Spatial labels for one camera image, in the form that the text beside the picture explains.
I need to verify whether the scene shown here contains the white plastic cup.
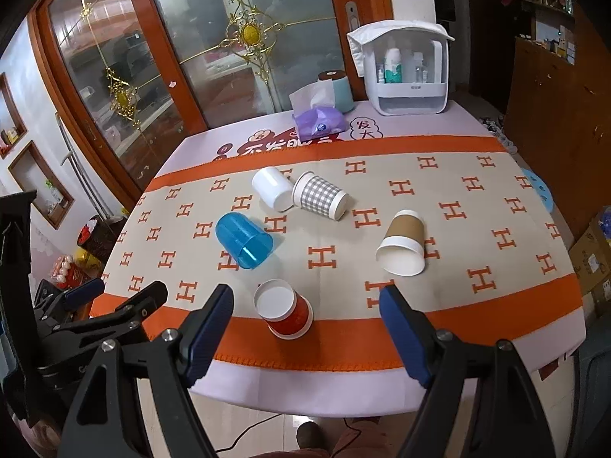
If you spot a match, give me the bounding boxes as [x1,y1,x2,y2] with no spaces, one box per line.
[252,166,293,212]

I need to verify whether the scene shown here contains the purple tissue pack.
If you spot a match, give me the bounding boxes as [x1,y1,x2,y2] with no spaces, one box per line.
[289,80,348,143]

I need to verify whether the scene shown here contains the grey checkered paper cup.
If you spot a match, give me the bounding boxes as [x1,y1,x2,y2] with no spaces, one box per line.
[292,171,350,221]

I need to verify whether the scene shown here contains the dark wooden shelf cabinet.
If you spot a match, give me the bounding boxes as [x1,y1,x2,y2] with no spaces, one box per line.
[505,0,610,236]

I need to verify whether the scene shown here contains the blue plastic cup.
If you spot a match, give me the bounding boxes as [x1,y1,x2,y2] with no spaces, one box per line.
[214,212,273,270]

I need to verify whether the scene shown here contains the cardboard box with items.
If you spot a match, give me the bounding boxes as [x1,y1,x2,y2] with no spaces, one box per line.
[570,206,611,316]

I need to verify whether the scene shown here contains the orange beige H-pattern cloth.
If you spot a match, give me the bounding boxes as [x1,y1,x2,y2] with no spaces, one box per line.
[90,135,584,374]

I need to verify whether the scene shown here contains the white countertop sterilizer box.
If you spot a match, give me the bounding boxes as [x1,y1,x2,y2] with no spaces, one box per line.
[347,20,454,116]

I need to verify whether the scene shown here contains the wooden glass sliding door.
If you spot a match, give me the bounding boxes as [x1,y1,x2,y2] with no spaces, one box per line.
[27,0,393,207]

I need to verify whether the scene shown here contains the pale printed tablecloth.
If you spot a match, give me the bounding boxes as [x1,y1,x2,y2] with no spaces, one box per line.
[90,99,586,418]

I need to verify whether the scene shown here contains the brown sleeve paper cup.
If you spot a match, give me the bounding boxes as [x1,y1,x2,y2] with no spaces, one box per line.
[375,210,426,277]

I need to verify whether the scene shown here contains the blue plastic stool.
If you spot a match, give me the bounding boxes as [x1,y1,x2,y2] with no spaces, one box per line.
[522,169,554,213]

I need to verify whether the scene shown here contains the red paper cup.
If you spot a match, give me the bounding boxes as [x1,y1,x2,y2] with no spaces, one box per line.
[254,279,314,340]

